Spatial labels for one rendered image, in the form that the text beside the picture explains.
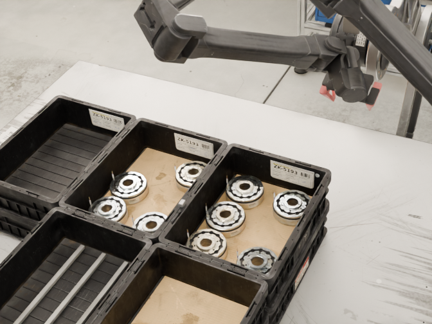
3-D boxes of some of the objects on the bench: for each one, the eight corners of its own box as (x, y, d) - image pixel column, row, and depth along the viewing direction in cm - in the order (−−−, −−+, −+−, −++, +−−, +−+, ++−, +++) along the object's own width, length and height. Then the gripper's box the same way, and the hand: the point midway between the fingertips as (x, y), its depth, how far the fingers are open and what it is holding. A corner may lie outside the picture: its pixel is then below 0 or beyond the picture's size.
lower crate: (234, 200, 202) (232, 171, 194) (330, 230, 190) (332, 200, 182) (166, 299, 176) (161, 270, 168) (272, 341, 165) (271, 312, 157)
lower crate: (72, 150, 225) (65, 121, 217) (149, 173, 214) (144, 144, 206) (-9, 231, 199) (-21, 202, 191) (73, 263, 188) (64, 234, 180)
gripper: (382, 63, 159) (383, 99, 172) (324, 50, 164) (330, 87, 177) (372, 86, 156) (374, 121, 169) (315, 72, 162) (321, 108, 175)
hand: (351, 102), depth 173 cm, fingers open, 9 cm apart
